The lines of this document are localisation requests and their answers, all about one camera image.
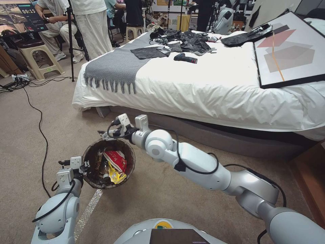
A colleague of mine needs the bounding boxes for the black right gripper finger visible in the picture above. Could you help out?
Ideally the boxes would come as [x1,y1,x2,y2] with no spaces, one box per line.
[102,135,125,142]
[97,130,120,137]

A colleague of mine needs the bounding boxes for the round brown trash bin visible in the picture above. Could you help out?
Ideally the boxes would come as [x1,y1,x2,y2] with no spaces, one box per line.
[82,138,136,190]

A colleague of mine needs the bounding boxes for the flat black garbage bag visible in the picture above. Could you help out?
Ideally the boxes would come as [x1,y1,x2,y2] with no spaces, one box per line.
[130,46,171,60]

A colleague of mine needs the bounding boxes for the crumpled black garbage bags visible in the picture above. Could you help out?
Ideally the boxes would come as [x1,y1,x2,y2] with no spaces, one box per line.
[165,28,218,55]

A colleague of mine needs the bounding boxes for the yellow bin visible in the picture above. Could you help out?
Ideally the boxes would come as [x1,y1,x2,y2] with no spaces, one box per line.
[176,14,191,33]

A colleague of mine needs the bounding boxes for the long black garbage bag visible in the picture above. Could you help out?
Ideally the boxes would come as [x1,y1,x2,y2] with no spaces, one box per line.
[220,23,274,48]

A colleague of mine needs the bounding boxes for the red snack wrapper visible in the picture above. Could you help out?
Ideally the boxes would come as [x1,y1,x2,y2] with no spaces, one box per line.
[103,150,127,174]

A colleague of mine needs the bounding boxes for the dark plastic bottle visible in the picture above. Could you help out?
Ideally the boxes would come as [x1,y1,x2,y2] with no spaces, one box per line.
[97,155,111,180]

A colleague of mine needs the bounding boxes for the yellow snack wrapper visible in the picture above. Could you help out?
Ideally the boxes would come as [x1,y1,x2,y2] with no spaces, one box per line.
[108,160,127,185]

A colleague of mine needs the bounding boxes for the silver tape strip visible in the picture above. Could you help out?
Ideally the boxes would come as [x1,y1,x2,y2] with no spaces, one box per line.
[73,189,104,235]

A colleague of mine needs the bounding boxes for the grey fringed throw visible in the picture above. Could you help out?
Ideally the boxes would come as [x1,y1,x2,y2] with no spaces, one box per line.
[83,32,178,95]

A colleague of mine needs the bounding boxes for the white bed duvet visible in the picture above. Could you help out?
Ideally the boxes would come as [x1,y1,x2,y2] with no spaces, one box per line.
[72,30,325,142]

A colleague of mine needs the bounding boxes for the white robot front shell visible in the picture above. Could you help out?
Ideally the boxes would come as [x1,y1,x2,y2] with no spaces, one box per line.
[113,218,221,244]

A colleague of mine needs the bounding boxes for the black power tool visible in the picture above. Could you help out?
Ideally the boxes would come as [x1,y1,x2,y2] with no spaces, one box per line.
[173,53,198,64]

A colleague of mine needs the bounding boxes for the grey bed base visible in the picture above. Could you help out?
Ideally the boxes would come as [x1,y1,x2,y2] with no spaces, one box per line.
[95,105,318,164]

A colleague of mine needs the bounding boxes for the black tripod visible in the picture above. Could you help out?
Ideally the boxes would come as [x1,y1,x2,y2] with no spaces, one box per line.
[65,0,90,82]

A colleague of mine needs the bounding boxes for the small beige plastic stool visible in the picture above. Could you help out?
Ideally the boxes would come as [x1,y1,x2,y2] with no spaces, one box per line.
[126,25,145,42]

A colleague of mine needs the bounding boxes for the standing person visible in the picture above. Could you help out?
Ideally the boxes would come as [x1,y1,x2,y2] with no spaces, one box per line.
[70,0,113,60]

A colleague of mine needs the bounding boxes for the large beige plastic stool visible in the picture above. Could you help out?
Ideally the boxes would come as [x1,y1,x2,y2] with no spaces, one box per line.
[16,39,66,81]

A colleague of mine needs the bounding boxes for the seated person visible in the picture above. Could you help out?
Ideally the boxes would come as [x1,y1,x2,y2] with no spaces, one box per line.
[35,0,84,63]

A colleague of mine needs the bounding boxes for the person in black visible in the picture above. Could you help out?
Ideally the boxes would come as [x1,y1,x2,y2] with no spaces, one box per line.
[197,0,216,33]

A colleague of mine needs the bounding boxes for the monitor screen with timer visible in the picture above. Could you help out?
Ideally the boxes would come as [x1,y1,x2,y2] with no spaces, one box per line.
[0,0,49,39]

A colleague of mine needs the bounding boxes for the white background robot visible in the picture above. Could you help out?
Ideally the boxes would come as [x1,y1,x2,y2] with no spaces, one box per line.
[207,0,235,34]

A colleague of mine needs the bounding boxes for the black framed abstract picture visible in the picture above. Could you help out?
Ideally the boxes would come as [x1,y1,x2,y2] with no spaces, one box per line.
[254,11,325,89]

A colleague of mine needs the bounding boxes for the brown wooden furniture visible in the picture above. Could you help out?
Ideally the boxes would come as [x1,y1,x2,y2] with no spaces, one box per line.
[289,141,325,229]

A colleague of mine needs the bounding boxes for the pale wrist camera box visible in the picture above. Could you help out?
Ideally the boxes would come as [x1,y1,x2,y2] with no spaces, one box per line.
[70,156,83,170]
[115,114,131,133]

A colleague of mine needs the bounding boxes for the black floor cable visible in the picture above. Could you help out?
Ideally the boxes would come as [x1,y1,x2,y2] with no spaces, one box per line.
[21,81,53,199]

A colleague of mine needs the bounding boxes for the black tangled cables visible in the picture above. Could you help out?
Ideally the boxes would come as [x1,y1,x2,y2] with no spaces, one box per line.
[148,26,169,45]

